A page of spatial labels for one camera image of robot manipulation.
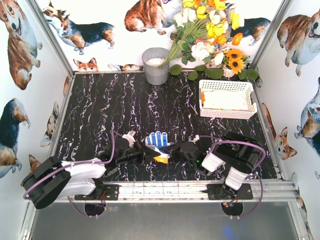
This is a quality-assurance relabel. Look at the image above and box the blue dotted glove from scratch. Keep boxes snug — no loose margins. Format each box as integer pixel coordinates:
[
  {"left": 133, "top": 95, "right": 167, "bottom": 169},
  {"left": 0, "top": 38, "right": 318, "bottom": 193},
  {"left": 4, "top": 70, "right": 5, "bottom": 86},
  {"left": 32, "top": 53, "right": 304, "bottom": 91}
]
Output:
[{"left": 144, "top": 131, "right": 173, "bottom": 153}]

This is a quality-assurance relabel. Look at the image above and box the artificial flower bouquet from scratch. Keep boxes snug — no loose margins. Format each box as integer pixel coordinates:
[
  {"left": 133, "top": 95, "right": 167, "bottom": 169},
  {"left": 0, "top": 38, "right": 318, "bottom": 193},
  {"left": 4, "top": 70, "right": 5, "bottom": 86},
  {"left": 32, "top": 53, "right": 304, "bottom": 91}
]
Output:
[{"left": 160, "top": 0, "right": 269, "bottom": 80}]

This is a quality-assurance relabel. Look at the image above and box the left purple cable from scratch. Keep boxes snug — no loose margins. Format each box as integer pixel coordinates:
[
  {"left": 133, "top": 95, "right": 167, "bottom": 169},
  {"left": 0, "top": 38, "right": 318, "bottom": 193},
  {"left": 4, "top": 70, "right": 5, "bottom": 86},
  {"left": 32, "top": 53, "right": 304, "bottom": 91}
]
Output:
[{"left": 22, "top": 129, "right": 126, "bottom": 220}]

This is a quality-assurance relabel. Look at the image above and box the yellow coated glove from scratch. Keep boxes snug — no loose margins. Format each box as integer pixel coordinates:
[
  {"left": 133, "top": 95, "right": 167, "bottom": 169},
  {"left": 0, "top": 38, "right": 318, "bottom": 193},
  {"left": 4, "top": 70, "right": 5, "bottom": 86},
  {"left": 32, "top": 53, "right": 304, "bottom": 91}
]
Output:
[{"left": 201, "top": 90, "right": 248, "bottom": 111}]

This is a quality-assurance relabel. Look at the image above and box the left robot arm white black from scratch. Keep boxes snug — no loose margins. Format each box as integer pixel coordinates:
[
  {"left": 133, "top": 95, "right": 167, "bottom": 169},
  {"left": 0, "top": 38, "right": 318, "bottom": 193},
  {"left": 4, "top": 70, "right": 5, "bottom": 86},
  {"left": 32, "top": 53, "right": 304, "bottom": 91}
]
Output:
[{"left": 22, "top": 137, "right": 160, "bottom": 210}]

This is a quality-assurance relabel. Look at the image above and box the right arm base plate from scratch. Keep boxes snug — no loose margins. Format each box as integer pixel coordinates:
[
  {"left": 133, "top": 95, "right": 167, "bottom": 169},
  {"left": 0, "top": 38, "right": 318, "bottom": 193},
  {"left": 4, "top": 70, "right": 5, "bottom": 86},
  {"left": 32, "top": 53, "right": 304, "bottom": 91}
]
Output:
[{"left": 202, "top": 183, "right": 254, "bottom": 200}]

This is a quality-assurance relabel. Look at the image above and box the grey metal bucket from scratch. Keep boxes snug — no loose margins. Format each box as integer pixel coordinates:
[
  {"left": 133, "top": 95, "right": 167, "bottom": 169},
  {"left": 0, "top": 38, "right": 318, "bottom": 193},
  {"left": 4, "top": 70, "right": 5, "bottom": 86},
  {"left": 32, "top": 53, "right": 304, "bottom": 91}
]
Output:
[{"left": 141, "top": 47, "right": 170, "bottom": 86}]

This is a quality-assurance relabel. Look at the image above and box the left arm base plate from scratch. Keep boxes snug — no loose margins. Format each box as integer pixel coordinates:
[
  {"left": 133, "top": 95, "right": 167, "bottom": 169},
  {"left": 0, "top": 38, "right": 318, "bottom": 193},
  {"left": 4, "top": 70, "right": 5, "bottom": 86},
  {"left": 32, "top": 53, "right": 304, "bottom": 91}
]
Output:
[{"left": 74, "top": 184, "right": 120, "bottom": 201}]

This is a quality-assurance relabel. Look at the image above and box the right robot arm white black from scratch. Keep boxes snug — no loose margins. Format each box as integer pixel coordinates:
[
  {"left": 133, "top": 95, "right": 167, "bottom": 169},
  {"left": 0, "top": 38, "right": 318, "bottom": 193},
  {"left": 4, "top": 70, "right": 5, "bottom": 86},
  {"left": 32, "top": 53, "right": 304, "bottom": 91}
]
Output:
[{"left": 160, "top": 131, "right": 266, "bottom": 192}]

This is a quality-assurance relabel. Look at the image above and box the white perforated storage basket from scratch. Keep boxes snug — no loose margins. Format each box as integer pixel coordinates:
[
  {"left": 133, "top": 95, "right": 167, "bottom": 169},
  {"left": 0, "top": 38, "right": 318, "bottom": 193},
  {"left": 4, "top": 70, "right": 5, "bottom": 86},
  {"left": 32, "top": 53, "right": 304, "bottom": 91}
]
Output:
[{"left": 199, "top": 79, "right": 258, "bottom": 120}]

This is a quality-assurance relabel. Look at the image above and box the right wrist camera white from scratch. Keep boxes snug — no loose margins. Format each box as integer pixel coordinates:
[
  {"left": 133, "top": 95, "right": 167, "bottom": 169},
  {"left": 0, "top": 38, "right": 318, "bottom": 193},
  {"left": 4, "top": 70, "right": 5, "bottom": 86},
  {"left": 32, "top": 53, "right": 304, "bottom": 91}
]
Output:
[{"left": 188, "top": 135, "right": 200, "bottom": 144}]

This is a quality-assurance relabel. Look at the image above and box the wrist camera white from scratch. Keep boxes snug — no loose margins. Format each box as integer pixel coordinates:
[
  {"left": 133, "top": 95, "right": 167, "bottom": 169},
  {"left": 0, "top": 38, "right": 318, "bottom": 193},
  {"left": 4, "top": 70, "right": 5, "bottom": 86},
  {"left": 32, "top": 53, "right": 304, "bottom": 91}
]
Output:
[
  {"left": 188, "top": 135, "right": 200, "bottom": 144},
  {"left": 122, "top": 130, "right": 136, "bottom": 148}
]

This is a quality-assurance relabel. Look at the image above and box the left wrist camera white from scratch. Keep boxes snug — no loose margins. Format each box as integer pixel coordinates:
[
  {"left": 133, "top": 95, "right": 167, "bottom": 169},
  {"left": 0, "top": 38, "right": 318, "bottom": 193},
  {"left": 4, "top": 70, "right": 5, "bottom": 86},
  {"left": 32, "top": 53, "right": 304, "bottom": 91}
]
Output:
[{"left": 122, "top": 130, "right": 136, "bottom": 148}]

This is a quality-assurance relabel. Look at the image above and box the white glove orange cuff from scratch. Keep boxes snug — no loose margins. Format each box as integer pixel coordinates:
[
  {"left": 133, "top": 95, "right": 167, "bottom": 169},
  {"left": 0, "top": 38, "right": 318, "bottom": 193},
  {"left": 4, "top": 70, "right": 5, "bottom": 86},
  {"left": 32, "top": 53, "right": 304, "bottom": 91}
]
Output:
[{"left": 153, "top": 152, "right": 171, "bottom": 164}]

